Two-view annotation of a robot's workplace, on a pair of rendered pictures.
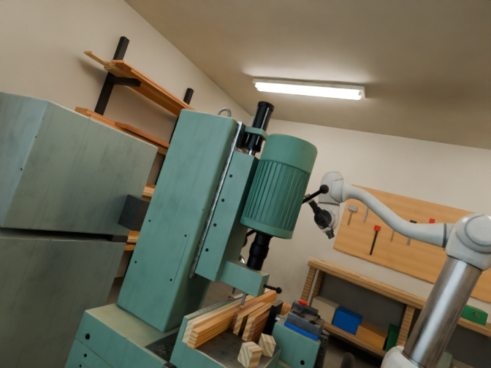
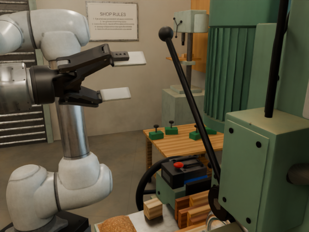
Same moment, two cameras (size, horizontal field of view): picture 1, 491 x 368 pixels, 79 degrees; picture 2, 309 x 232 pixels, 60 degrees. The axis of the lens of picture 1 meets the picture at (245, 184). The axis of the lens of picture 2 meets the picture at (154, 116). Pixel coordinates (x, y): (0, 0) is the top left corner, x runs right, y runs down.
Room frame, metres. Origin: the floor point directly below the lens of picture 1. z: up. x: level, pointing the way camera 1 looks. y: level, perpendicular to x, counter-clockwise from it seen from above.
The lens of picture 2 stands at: (1.55, 0.13, 1.41)
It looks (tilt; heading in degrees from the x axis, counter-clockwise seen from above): 18 degrees down; 221
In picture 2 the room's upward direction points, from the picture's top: straight up
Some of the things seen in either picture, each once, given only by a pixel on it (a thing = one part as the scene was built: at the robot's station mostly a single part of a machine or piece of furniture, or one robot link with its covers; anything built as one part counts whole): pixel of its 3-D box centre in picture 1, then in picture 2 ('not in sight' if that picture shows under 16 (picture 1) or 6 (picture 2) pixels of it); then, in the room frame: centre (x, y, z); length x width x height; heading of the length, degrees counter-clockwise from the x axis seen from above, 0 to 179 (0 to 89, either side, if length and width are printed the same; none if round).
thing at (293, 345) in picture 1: (297, 341); (183, 188); (0.92, -0.30, 0.91); 0.15 x 0.14 x 0.09; 155
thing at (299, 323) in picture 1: (305, 317); (182, 168); (0.93, -0.30, 0.99); 0.13 x 0.11 x 0.06; 155
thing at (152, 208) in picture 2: not in sight; (152, 208); (1.07, -0.30, 0.92); 0.04 x 0.03 x 0.04; 161
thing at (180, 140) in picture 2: not in sight; (187, 158); (-0.23, -1.04, 0.32); 0.66 x 0.57 x 0.64; 151
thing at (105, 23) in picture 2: not in sight; (113, 21); (-0.76, -2.57, 1.48); 0.64 x 0.02 x 0.46; 150
